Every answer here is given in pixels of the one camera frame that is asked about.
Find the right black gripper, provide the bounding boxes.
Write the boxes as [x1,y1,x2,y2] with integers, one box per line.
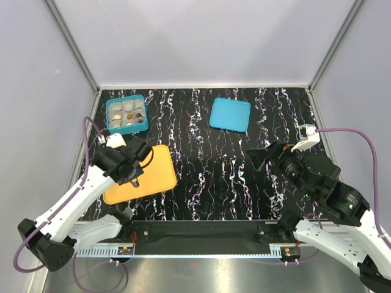
[245,138,316,199]

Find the metal tongs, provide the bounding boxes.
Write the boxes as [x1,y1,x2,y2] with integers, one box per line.
[131,179,139,188]

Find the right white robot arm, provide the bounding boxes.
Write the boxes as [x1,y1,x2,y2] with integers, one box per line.
[246,141,390,292]

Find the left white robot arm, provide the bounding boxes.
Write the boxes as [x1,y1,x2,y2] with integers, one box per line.
[17,141,154,272]

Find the teal chocolate box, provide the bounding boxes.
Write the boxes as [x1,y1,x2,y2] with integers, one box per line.
[106,95,149,135]

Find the yellow plastic tray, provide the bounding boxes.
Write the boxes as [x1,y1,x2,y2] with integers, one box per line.
[103,145,177,204]

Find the teal box lid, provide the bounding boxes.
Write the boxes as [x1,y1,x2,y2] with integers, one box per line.
[209,97,251,132]

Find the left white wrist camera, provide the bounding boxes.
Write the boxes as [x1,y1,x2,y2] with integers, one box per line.
[98,133,126,148]

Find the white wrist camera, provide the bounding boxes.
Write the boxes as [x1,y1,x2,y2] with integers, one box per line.
[291,124,321,152]
[98,133,126,148]

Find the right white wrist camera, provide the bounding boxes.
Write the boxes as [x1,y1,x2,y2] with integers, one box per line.
[291,124,321,152]

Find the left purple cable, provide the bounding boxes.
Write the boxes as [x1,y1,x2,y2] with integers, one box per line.
[12,115,106,272]

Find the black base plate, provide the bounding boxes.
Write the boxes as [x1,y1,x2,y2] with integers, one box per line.
[132,220,297,258]

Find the aluminium frame rail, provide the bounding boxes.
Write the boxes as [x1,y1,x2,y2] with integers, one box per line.
[43,0,100,93]

